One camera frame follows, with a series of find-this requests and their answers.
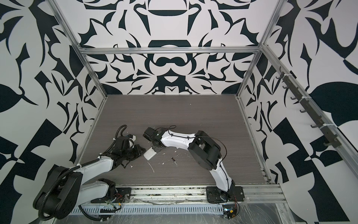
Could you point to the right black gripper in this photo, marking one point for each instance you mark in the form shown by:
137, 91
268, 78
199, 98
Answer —
156, 149

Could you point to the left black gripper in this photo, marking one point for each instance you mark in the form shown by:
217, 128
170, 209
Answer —
138, 153

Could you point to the white red remote control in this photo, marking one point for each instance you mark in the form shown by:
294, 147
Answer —
149, 154

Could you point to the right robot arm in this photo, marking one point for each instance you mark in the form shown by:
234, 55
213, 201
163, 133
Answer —
203, 148

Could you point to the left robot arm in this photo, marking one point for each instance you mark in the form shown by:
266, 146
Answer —
68, 188

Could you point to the small electronics board right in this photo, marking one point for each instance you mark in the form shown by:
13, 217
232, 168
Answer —
231, 210

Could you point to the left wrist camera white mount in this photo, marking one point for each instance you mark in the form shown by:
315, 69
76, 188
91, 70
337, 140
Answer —
131, 137

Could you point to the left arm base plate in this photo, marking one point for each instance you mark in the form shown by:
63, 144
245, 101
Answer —
118, 195

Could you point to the white slotted cable duct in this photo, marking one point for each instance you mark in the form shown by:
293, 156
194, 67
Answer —
150, 209

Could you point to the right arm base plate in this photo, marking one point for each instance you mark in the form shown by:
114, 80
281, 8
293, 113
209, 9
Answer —
215, 195

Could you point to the aluminium frame rail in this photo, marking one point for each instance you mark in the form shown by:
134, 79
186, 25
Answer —
168, 50

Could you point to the black wall hook rail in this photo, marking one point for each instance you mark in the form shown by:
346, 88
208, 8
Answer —
310, 107

